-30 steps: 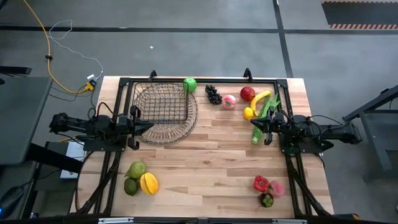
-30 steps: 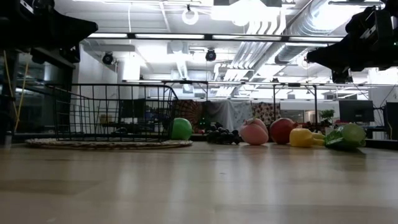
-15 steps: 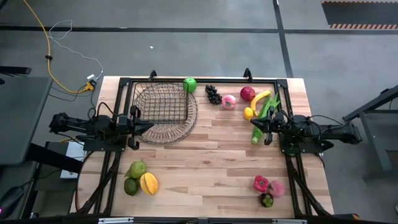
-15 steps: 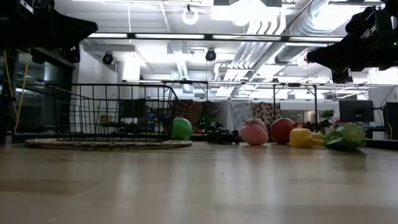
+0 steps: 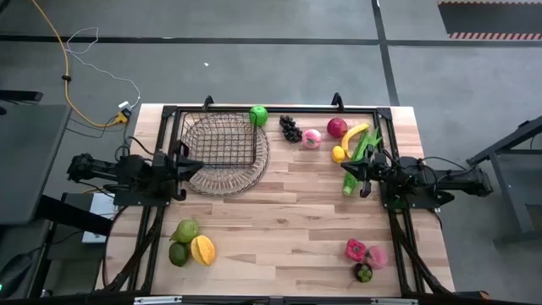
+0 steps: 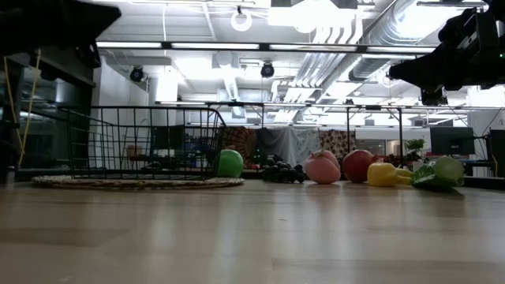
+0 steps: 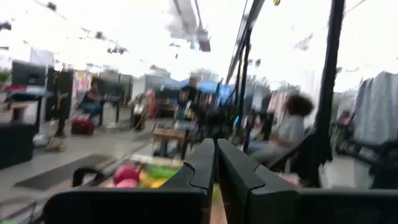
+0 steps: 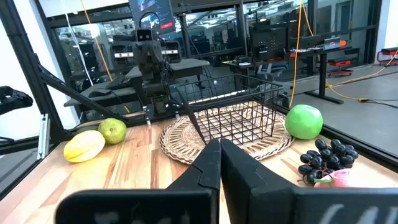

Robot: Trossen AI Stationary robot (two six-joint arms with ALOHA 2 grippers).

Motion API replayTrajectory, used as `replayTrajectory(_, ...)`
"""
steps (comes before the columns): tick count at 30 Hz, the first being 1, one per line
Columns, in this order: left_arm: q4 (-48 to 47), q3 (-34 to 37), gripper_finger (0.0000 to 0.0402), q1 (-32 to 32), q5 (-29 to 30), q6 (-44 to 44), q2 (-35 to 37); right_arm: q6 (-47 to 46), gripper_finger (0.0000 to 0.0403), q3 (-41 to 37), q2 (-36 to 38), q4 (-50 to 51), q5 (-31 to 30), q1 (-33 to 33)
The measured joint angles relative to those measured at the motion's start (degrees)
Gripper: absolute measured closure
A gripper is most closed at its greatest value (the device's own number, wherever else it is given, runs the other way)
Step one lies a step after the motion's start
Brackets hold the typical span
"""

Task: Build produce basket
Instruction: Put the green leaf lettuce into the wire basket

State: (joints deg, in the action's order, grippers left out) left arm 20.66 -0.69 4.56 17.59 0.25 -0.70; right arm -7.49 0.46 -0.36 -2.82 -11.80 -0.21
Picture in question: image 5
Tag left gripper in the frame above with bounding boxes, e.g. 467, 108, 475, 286
152, 141, 205, 202

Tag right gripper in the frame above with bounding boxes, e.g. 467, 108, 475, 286
340, 143, 393, 199

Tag yellow banana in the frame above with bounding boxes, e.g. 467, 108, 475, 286
340, 122, 371, 158

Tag black wire basket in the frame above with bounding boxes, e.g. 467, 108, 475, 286
180, 110, 258, 167

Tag red pomegranate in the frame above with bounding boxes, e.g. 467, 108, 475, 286
326, 117, 349, 139

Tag pink peach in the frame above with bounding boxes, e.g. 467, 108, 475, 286
301, 128, 323, 150
364, 245, 390, 271

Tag green apple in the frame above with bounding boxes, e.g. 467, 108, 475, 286
248, 104, 269, 127
170, 219, 200, 244

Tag black grape bunch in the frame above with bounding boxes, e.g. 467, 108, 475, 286
279, 114, 303, 144

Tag red bell pepper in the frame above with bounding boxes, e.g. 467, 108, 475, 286
345, 238, 368, 263

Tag yellow starfruit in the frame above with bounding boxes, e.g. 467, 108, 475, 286
190, 234, 217, 267

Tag dark green avocado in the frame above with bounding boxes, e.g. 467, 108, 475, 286
168, 241, 190, 268

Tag round woven placemat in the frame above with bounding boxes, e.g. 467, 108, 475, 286
181, 112, 271, 197

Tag white box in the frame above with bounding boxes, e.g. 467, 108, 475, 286
81, 192, 119, 245

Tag purple mangosteen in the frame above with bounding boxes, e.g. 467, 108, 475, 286
353, 262, 373, 284

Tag grey desk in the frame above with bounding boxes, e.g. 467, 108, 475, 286
0, 103, 72, 225

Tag black mat with striped edge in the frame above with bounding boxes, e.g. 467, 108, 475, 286
437, 0, 542, 42

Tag black metal table frame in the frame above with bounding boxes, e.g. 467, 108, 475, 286
101, 91, 456, 297

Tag thin white cable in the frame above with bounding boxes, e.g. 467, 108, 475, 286
65, 25, 143, 109

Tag grey metal table frame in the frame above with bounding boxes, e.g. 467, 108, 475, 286
465, 114, 542, 247

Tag yellow extension cable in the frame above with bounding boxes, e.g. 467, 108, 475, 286
29, 0, 130, 128

